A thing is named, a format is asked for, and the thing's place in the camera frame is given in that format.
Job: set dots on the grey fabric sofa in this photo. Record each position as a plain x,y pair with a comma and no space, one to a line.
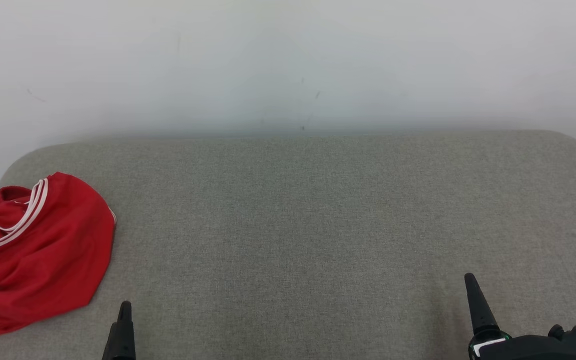
318,225

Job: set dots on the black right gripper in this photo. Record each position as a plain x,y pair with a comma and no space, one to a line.
523,349

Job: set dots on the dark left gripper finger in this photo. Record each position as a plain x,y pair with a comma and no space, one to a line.
126,335
110,347

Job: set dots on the red jersey with white trim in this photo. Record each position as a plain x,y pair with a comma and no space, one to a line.
53,250

